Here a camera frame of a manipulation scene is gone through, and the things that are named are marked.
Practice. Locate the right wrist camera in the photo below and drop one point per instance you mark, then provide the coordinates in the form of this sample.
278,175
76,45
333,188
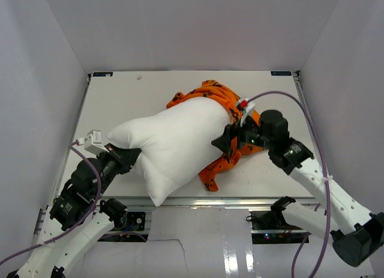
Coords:
246,107

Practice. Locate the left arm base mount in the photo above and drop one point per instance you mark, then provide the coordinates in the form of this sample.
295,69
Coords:
127,225

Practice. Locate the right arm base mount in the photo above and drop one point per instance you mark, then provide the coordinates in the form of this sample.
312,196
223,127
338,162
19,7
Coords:
272,221

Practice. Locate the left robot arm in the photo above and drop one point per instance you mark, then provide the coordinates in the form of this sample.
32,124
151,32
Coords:
79,217

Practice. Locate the white pillow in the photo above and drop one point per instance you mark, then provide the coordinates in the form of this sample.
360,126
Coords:
175,144

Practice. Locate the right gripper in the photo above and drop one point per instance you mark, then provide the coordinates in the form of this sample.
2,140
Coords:
224,142

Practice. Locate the left blue label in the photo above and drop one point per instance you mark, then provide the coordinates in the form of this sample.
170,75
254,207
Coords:
102,74

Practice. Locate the orange patterned pillowcase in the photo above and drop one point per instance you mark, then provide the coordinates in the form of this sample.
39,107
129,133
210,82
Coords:
227,98

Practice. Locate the blue label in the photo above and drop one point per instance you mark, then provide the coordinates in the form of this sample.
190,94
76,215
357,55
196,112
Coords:
281,73
102,74

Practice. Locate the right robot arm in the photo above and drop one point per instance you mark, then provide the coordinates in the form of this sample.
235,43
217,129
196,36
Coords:
354,231

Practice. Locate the right blue label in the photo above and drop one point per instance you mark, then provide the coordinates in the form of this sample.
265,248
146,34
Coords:
281,73

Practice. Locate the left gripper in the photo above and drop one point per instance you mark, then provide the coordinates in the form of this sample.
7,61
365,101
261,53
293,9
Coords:
126,157

